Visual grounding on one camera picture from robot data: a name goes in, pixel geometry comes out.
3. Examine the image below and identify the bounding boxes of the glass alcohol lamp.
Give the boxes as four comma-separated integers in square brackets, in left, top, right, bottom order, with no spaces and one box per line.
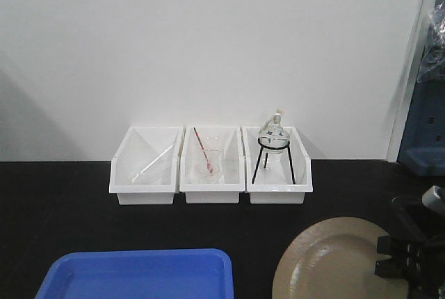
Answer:
[258,110,290,154]

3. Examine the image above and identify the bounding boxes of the clear plastic bag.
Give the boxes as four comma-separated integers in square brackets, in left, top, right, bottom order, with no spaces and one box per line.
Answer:
[417,1,444,83]

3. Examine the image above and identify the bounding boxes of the black wire tripod stand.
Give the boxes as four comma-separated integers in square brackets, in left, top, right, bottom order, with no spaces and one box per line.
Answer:
[251,138,296,184]

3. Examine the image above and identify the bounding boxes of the clear glass beaker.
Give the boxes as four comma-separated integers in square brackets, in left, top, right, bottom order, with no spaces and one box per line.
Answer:
[193,136,223,184]

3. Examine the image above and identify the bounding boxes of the blue plastic tray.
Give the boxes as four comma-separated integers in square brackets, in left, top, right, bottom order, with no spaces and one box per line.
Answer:
[36,248,234,298]

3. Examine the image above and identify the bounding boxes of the white right storage bin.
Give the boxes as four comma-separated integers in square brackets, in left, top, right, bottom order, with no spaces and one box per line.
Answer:
[241,127,313,204]

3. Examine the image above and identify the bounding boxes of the clear glass stirring rod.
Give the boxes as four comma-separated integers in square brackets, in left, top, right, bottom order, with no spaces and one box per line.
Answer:
[131,144,174,185]

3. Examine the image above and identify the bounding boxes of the white left storage bin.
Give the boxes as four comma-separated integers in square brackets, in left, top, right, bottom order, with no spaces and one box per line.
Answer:
[108,127,184,205]

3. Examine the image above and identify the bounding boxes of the white storage bin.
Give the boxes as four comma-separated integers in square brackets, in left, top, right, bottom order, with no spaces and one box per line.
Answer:
[241,127,313,204]
[179,127,245,204]
[108,127,184,205]

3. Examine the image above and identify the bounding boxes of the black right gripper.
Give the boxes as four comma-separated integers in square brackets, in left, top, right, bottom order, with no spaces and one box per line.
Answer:
[374,197,444,298]

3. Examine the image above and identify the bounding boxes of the beige plate with black rim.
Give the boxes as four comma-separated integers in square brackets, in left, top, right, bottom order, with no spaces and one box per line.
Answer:
[272,216,409,298]

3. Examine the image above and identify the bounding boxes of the white middle storage bin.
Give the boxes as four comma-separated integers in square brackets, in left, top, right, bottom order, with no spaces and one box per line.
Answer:
[179,127,245,204]

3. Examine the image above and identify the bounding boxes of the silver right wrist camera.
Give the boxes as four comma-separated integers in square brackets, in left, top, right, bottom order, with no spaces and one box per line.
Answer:
[421,186,445,216]

